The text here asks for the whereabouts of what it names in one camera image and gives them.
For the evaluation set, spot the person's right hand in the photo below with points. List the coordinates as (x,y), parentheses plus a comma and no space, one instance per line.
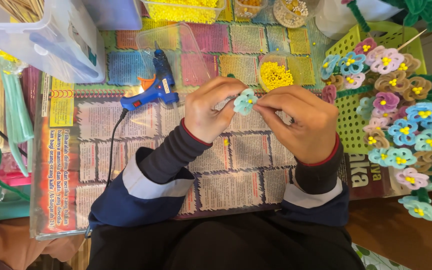
(309,127)

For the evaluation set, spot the person's left hand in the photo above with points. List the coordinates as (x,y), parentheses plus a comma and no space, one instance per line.
(204,112)

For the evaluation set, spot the teal pipe cleaner flower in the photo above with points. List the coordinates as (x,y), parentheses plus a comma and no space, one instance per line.
(245,102)

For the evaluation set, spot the lime green plastic basket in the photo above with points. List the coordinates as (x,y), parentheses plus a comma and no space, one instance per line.
(348,123)

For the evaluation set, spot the blue hot glue gun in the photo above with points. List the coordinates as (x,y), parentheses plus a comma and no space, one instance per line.
(159,89)

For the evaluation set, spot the clear plastic lid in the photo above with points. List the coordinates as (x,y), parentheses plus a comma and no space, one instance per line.
(191,56)

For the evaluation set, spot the small cup of yellow beads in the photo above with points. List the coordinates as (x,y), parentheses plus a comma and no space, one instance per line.
(276,74)

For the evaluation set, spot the bunch of pipe cleaner flowers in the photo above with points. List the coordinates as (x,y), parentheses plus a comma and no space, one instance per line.
(403,131)

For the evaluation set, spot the clear box of yellow beads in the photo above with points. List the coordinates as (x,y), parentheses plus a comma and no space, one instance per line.
(182,10)

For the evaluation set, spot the white plastic bag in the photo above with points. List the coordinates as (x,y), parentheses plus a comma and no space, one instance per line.
(336,18)

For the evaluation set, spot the clear box of orange beads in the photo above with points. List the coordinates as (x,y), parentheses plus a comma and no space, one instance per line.
(249,7)

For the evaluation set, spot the round tub of white beads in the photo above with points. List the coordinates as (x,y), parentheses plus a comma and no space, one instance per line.
(293,13)

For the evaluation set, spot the wooden skewer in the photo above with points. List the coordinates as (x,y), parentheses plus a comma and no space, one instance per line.
(411,39)

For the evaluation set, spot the blue plastic box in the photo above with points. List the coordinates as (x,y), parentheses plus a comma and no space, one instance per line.
(113,13)

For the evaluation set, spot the leaf patterned cloth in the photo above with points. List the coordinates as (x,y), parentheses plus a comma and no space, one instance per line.
(377,260)

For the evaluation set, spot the green pipe cleaner foliage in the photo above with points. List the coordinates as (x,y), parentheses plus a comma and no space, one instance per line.
(426,9)

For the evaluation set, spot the clear plastic storage box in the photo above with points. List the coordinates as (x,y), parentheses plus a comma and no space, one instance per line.
(51,45)

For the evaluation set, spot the bag of teal pipe cleaners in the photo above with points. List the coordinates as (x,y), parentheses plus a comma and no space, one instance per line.
(17,112)

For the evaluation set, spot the bundle of wooden sticks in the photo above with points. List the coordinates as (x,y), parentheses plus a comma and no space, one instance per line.
(21,8)

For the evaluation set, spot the pink plastic tray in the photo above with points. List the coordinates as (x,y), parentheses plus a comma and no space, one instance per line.
(2,182)

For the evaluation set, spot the orange cloth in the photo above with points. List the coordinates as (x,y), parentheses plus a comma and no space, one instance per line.
(17,243)

